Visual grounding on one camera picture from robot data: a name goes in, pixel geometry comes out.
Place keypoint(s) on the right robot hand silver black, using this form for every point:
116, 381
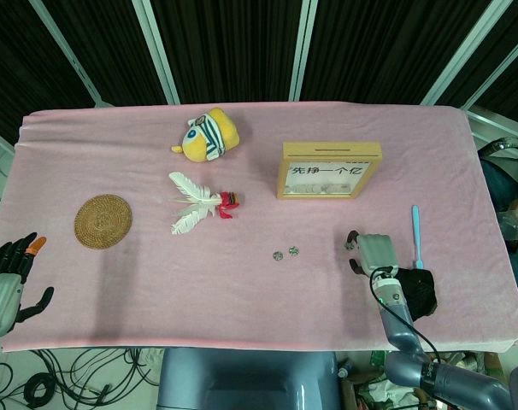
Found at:
378, 253

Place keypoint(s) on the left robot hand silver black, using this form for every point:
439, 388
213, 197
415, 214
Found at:
0, 299

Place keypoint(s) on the light blue toothbrush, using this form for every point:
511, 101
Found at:
417, 235

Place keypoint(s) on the black cloth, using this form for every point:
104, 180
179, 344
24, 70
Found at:
419, 292

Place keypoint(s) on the silver coin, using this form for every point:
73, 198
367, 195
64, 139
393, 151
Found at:
278, 255
293, 250

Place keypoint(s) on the round woven rattan coaster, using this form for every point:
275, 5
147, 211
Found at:
103, 220

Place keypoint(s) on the pink tablecloth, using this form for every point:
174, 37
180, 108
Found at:
242, 299

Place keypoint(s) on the blue-grey robot torso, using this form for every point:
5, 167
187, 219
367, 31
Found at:
246, 380

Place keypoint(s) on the white feather toy red tuft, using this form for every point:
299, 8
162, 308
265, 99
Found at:
195, 196

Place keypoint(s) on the yellow plush toy striped band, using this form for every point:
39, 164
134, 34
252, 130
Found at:
212, 136

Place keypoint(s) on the wooden frame money box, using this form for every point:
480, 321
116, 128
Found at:
327, 154

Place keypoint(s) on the aluminium partition post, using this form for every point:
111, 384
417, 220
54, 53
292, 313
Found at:
498, 72
156, 47
460, 51
66, 47
304, 42

